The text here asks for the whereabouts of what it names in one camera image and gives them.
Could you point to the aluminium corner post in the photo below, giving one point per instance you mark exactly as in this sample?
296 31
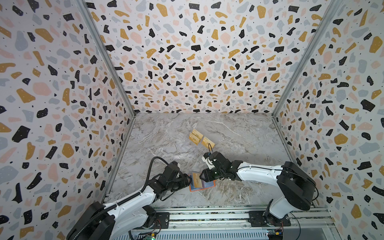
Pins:
328 16
86 15

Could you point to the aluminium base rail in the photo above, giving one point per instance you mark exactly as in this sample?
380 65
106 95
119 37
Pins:
231 223

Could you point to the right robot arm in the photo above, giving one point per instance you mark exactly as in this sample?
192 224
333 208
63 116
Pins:
296 187

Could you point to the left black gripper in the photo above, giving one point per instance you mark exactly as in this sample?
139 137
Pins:
185 180

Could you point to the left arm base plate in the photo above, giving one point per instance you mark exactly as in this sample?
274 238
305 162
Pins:
157 221

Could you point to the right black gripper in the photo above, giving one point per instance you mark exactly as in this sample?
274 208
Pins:
208 174

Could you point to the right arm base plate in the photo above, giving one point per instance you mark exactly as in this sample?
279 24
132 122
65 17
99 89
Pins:
258 219

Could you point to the gold card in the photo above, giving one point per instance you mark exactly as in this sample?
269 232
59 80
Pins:
197 182
197 134
195 139
208 143

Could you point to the right aluminium corner post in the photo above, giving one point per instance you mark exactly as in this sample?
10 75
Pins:
328 16

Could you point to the orange card holder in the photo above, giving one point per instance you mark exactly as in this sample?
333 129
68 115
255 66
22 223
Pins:
205 184

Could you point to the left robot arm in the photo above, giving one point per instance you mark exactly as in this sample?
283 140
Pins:
111 220

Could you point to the left aluminium corner post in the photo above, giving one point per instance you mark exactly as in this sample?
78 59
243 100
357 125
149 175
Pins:
86 15

